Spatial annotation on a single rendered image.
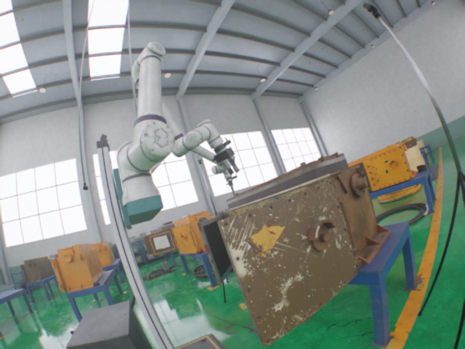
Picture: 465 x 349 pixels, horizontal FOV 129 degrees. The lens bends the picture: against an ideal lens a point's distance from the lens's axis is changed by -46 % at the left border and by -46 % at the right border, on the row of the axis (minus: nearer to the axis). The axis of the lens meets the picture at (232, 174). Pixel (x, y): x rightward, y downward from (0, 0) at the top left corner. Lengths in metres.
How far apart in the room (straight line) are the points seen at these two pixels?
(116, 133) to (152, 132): 10.96
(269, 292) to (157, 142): 0.72
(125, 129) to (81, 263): 9.06
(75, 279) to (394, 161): 5.66
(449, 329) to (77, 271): 4.47
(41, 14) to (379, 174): 10.70
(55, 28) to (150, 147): 8.89
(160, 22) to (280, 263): 9.28
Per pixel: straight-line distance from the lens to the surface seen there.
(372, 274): 1.31
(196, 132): 1.07
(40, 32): 9.67
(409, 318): 1.85
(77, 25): 9.30
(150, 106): 0.95
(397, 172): 3.84
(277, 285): 0.85
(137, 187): 0.92
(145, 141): 0.80
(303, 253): 0.92
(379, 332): 1.59
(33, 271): 7.81
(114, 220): 1.05
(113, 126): 11.99
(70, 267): 3.96
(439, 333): 1.70
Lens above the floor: 1.25
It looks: 9 degrees up
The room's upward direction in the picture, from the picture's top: 18 degrees counter-clockwise
